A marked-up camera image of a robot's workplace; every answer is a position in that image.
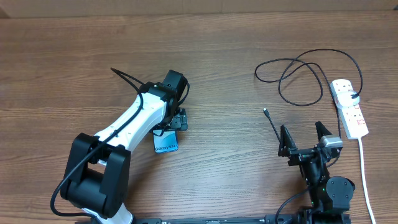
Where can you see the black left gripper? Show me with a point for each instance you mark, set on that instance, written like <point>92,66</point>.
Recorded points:
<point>180,120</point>

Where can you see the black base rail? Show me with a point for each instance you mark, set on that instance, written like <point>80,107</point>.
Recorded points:
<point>268,219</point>

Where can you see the Samsung Galaxy smartphone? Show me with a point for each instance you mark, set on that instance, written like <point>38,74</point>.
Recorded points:
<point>165,141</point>

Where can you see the white power strip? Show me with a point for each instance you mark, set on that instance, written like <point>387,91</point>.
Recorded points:
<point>352,117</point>

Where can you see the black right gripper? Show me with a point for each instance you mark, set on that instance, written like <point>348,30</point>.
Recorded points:
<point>286,149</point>

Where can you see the cardboard wall panel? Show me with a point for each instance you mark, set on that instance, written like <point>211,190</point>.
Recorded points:
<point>11,9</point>

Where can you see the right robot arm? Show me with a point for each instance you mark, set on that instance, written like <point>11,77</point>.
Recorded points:
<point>330,196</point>

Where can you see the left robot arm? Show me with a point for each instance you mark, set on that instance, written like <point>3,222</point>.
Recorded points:
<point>96,177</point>

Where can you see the white charger plug adapter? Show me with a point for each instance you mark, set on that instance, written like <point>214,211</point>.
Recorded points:
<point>344,99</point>

